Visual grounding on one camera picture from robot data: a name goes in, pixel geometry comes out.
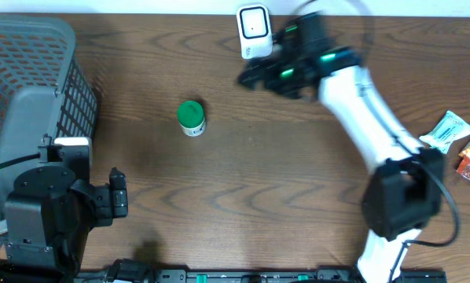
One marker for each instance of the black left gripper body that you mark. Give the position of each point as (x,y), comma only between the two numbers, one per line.
(99,196)

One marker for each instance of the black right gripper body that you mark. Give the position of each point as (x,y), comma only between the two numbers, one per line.
(284,77)

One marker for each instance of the green lid white jar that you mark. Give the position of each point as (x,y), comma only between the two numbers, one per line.
(191,118)

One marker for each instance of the teal wet wipes pack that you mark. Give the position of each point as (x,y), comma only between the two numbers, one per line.
(449,129)

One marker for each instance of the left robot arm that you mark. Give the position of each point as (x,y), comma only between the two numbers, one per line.
(49,215)

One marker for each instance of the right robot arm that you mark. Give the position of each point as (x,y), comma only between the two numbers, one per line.
(405,187)

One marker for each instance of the white barcode scanner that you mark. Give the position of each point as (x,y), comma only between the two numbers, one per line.
(256,37)

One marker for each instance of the grey plastic mesh basket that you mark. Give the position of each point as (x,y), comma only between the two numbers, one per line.
(44,94)

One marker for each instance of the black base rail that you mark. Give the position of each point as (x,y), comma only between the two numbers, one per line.
(127,270)

